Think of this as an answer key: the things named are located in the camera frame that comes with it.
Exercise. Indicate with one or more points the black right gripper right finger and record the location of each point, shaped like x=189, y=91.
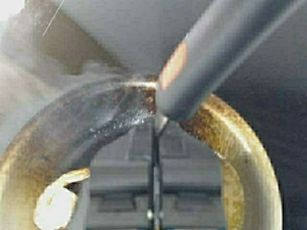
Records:
x=192, y=178

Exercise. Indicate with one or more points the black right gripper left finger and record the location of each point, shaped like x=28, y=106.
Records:
x=119, y=183

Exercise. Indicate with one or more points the black spatula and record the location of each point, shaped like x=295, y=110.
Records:
x=216, y=45

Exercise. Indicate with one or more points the raw grey shrimp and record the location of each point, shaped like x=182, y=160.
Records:
x=55, y=206

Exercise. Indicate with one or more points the steel frying pan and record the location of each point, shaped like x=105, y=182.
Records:
x=67, y=133

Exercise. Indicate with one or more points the stainless steel electric stove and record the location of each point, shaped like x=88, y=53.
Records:
x=49, y=47

